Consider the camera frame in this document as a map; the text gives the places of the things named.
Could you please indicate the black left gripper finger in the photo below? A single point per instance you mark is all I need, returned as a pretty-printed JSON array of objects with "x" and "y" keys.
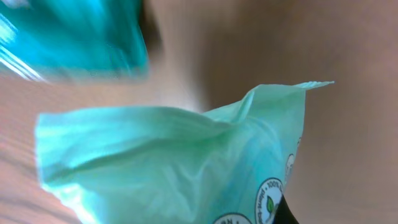
[{"x": 283, "y": 214}]

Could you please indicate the light teal small packet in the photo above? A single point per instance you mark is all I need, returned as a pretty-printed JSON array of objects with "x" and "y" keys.
[{"x": 155, "y": 164}]

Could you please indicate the green Nescafe coffee bag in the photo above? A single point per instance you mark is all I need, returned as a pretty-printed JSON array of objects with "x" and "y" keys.
[{"x": 72, "y": 40}]

